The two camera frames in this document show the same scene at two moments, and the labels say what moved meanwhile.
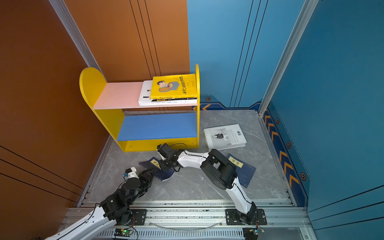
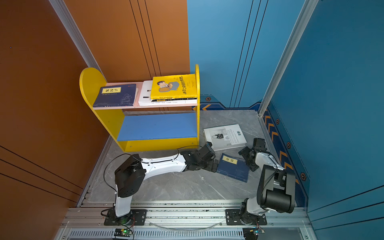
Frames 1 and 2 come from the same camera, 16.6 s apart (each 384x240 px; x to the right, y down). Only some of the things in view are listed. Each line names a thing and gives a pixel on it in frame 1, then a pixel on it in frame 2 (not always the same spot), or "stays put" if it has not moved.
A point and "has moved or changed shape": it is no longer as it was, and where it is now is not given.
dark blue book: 154,163 has moved or changed shape
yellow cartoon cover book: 174,86 stays put
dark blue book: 244,170 has moved or changed shape
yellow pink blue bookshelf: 135,127 stays put
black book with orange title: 171,99 stays put
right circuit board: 250,233 stays put
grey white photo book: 224,137 stays put
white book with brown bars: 145,99 stays put
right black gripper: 164,169 → 244,152
